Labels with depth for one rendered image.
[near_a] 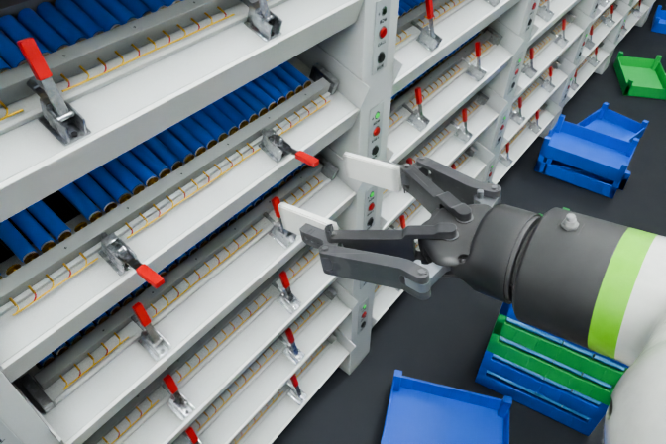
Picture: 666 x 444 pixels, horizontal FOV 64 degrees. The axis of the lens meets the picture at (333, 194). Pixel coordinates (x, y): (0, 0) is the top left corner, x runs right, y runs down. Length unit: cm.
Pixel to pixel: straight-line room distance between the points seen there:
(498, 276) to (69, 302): 46
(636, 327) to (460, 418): 117
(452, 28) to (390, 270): 80
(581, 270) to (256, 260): 60
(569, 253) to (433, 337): 126
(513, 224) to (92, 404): 59
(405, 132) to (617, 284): 82
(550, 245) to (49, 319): 51
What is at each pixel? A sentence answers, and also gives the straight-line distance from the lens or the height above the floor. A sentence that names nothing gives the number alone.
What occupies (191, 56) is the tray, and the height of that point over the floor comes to 107.
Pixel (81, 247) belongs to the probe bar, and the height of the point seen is 91.
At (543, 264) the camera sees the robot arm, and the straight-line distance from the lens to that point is 40.
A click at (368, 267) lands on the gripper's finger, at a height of 103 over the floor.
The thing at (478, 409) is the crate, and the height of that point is 0.
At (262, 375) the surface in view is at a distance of 119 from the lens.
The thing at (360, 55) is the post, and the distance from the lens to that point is 85.
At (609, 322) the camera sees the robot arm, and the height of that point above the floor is 107.
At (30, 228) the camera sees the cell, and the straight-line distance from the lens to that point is 69.
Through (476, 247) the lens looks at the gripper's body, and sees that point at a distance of 42.
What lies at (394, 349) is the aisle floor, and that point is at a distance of 160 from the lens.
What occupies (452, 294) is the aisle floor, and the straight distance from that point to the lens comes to 174.
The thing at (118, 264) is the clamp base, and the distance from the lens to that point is 66.
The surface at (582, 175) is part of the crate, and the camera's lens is 223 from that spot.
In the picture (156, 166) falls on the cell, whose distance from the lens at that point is 73.
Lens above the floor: 136
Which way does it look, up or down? 42 degrees down
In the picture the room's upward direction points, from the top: straight up
